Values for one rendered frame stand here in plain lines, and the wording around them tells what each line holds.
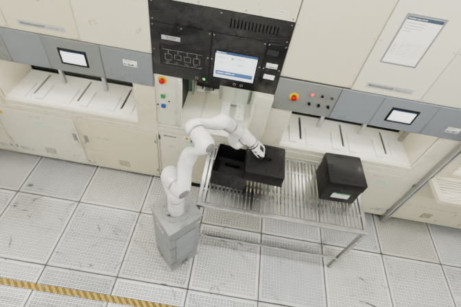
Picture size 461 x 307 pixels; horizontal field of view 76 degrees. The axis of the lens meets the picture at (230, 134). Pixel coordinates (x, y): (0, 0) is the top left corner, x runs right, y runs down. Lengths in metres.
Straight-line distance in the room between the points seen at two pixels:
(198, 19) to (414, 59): 1.34
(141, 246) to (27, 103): 1.59
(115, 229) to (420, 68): 2.75
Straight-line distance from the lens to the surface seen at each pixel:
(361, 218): 2.59
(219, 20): 1.92
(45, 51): 2.54
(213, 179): 2.32
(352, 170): 2.48
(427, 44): 2.15
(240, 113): 2.71
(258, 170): 2.13
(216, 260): 2.92
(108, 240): 3.05
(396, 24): 2.02
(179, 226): 2.19
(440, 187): 3.09
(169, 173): 1.90
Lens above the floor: 2.75
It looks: 47 degrees down
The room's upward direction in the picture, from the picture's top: 11 degrees clockwise
